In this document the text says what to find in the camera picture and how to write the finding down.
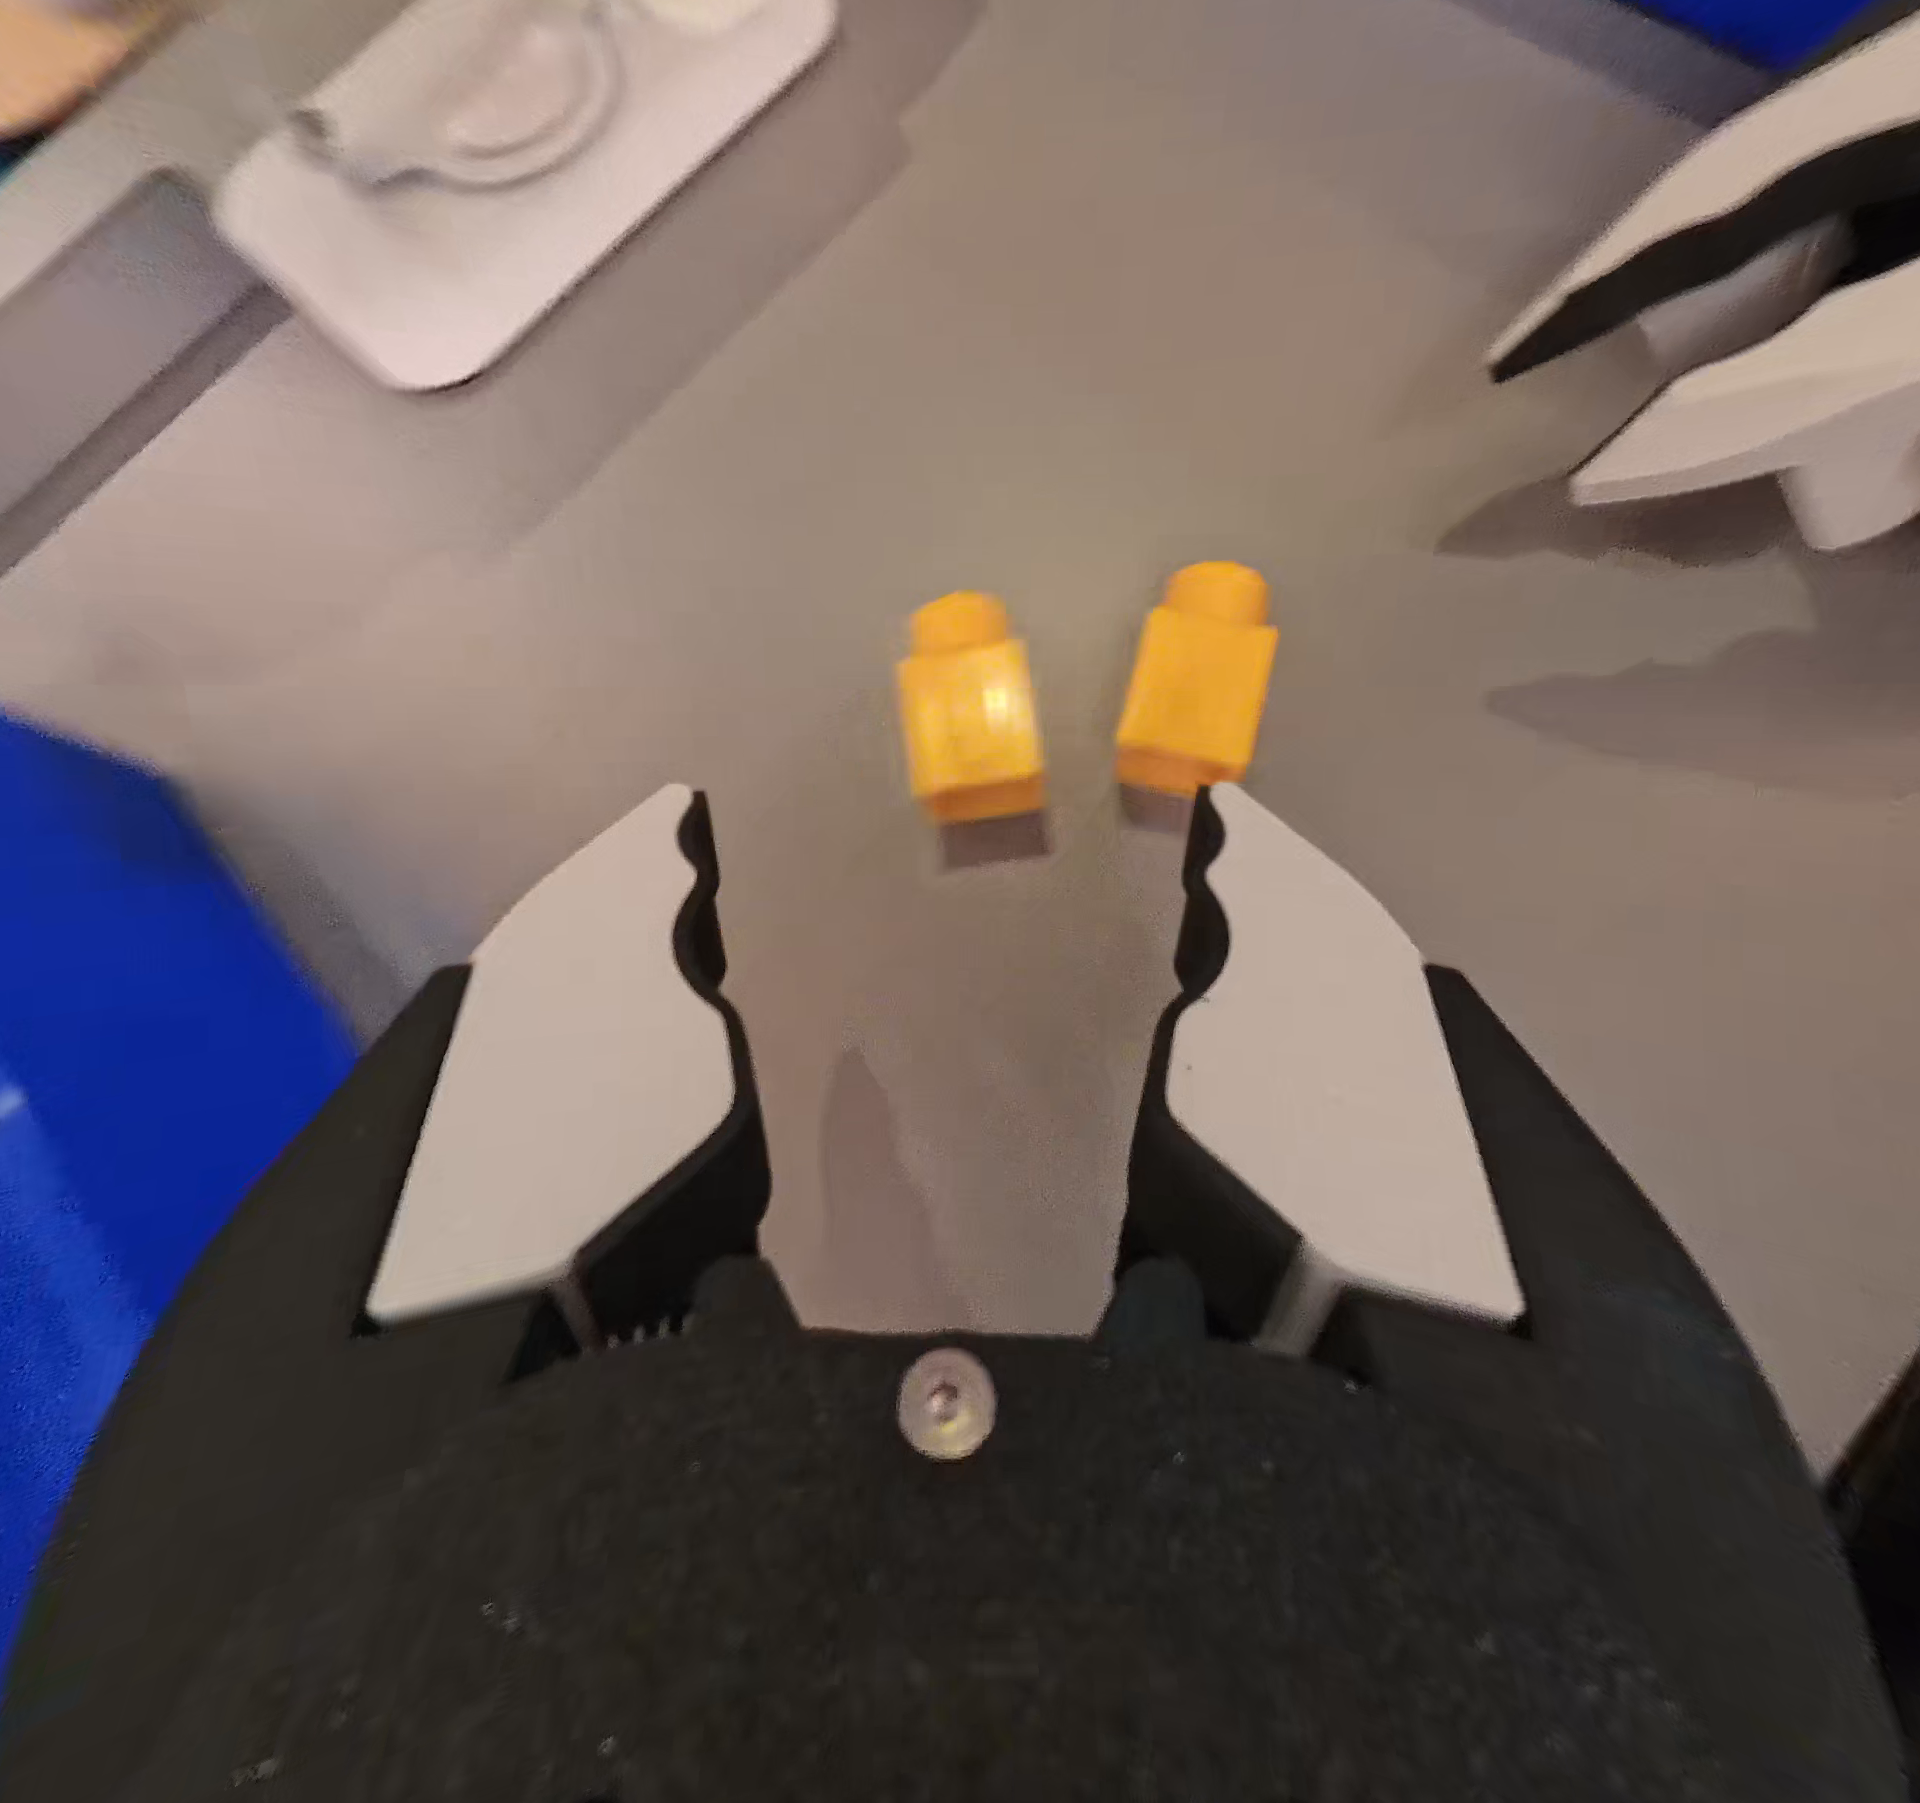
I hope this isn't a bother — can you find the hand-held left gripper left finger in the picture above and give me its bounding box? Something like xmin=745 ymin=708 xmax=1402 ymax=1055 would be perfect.
xmin=363 ymin=785 xmax=774 ymax=1363

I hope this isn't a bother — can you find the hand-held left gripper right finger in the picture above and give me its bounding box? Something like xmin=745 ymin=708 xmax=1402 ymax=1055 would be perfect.
xmin=1116 ymin=780 xmax=1531 ymax=1363

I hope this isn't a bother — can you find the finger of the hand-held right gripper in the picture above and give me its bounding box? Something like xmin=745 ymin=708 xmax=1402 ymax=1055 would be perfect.
xmin=1566 ymin=264 xmax=1920 ymax=511
xmin=1483 ymin=10 xmax=1920 ymax=387

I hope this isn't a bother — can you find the yellow toy block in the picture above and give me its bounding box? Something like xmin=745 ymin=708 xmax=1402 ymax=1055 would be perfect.
xmin=1111 ymin=563 xmax=1282 ymax=798
xmin=896 ymin=590 xmax=1052 ymax=827

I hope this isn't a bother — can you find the grey desk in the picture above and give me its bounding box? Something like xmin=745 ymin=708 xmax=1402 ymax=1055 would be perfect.
xmin=0 ymin=0 xmax=1920 ymax=1499

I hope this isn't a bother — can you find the person's dark sweatshirt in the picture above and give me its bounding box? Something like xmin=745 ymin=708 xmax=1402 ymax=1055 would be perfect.
xmin=1818 ymin=1361 xmax=1920 ymax=1803

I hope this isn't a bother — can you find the round pale disc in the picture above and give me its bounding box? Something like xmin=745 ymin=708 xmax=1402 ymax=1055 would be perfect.
xmin=425 ymin=0 xmax=602 ymax=162

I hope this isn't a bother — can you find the white flat base plate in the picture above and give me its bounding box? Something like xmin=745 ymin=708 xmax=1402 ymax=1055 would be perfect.
xmin=210 ymin=0 xmax=838 ymax=396

